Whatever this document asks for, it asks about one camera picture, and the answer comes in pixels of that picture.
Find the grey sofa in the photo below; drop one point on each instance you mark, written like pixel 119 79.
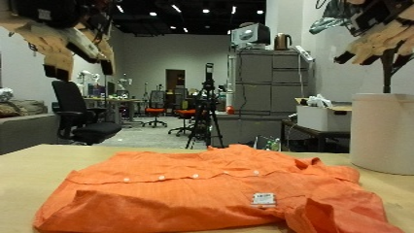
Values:
pixel 25 132

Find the white plastic bag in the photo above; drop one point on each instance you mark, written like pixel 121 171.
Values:
pixel 319 101

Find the tall grey filing cabinet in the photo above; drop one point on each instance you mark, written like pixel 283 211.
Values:
pixel 271 84

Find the small red round object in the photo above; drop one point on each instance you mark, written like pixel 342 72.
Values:
pixel 230 110

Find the dark side table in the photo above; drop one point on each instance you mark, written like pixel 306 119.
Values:
pixel 316 134

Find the copper electric kettle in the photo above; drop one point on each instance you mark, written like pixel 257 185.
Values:
pixel 282 42

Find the orange button shirt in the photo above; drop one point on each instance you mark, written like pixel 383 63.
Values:
pixel 206 194

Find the green leafy plant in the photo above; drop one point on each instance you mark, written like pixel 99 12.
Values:
pixel 331 19

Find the black office chair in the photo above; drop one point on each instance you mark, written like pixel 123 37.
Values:
pixel 81 126

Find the white round plant pot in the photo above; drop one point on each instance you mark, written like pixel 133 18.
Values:
pixel 380 132

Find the grey box appliance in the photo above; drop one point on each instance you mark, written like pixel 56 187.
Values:
pixel 251 34

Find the brown door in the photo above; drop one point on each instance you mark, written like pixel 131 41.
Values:
pixel 174 79

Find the black camera tripod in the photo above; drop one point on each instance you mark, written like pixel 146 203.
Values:
pixel 207 106

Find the wooden office desk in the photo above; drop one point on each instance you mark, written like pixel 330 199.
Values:
pixel 115 102

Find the green plastic bottle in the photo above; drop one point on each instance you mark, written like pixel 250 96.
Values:
pixel 275 145

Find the white cardboard box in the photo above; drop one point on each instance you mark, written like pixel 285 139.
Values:
pixel 320 118

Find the brown crumpled blanket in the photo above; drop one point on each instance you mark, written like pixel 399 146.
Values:
pixel 21 107

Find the low grey cabinet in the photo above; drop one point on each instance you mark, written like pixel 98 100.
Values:
pixel 247 129

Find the crumpled silver foil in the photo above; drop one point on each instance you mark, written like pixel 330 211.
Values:
pixel 5 94

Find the orange seat office chair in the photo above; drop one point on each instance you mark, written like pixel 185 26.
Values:
pixel 154 110
pixel 183 113

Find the white power strip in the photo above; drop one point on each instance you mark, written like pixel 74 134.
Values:
pixel 303 53

